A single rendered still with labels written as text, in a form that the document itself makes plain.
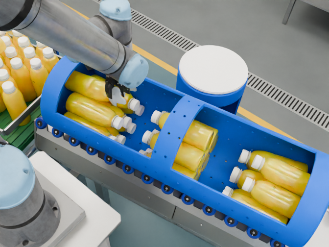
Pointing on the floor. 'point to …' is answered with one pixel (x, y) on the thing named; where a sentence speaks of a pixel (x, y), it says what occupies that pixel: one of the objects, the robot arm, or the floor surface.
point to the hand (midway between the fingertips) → (117, 97)
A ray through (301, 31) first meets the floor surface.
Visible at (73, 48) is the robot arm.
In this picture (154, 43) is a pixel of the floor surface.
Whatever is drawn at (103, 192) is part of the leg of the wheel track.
